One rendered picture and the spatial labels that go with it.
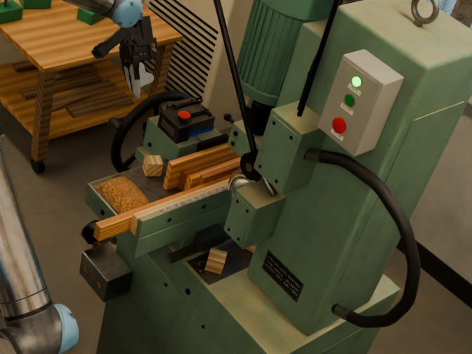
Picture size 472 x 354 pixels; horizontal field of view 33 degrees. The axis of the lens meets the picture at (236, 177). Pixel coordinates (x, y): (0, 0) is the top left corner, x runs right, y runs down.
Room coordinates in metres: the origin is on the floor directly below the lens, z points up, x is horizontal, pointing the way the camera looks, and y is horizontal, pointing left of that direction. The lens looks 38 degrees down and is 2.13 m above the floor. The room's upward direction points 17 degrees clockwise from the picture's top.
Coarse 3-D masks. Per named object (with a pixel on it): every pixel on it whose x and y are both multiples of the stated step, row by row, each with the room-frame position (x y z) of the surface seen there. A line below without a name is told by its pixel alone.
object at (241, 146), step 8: (240, 120) 1.59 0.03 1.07; (232, 128) 1.57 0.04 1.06; (240, 128) 1.56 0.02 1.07; (232, 136) 1.56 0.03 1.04; (240, 136) 1.55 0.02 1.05; (256, 136) 1.54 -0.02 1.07; (232, 144) 1.55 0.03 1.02; (240, 144) 1.54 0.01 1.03; (248, 144) 1.53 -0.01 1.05; (256, 144) 1.52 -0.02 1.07; (240, 152) 1.54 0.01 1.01
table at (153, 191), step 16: (112, 176) 1.45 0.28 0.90; (128, 176) 1.47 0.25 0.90; (144, 176) 1.49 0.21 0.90; (160, 176) 1.51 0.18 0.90; (96, 192) 1.38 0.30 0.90; (144, 192) 1.43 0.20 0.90; (160, 192) 1.45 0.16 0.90; (176, 192) 1.47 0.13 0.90; (96, 208) 1.37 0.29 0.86; (112, 208) 1.35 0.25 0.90; (224, 208) 1.47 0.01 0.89; (192, 224) 1.40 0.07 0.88; (208, 224) 1.44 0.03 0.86; (128, 240) 1.29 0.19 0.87; (144, 240) 1.29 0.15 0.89; (160, 240) 1.33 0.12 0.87; (176, 240) 1.37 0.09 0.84
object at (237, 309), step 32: (160, 256) 1.40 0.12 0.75; (192, 256) 1.38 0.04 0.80; (192, 288) 1.31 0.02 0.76; (224, 288) 1.30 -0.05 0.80; (256, 288) 1.33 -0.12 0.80; (384, 288) 1.46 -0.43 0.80; (224, 320) 1.24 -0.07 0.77; (256, 320) 1.24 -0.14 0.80; (288, 320) 1.26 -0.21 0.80; (256, 352) 1.17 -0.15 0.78; (288, 352) 1.17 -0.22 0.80; (320, 352) 1.28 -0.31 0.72
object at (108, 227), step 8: (224, 176) 1.53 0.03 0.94; (184, 192) 1.43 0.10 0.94; (160, 200) 1.38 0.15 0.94; (168, 200) 1.38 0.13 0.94; (136, 208) 1.33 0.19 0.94; (144, 208) 1.33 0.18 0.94; (112, 216) 1.28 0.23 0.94; (120, 216) 1.29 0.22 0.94; (128, 216) 1.29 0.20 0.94; (96, 224) 1.24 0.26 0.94; (104, 224) 1.25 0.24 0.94; (112, 224) 1.26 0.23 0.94; (120, 224) 1.27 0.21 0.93; (128, 224) 1.29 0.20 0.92; (96, 232) 1.24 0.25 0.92; (104, 232) 1.24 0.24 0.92; (112, 232) 1.26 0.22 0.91; (120, 232) 1.28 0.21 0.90
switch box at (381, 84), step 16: (352, 64) 1.25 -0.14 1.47; (368, 64) 1.26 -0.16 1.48; (384, 64) 1.27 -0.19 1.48; (336, 80) 1.26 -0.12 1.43; (352, 80) 1.24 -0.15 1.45; (368, 80) 1.22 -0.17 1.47; (384, 80) 1.22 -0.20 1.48; (400, 80) 1.24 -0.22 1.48; (336, 96) 1.25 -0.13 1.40; (368, 96) 1.21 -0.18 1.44; (384, 96) 1.21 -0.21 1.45; (336, 112) 1.24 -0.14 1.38; (368, 112) 1.20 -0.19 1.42; (384, 112) 1.23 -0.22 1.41; (320, 128) 1.26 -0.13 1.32; (352, 128) 1.22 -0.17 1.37; (368, 128) 1.21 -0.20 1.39; (352, 144) 1.21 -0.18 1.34; (368, 144) 1.22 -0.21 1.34
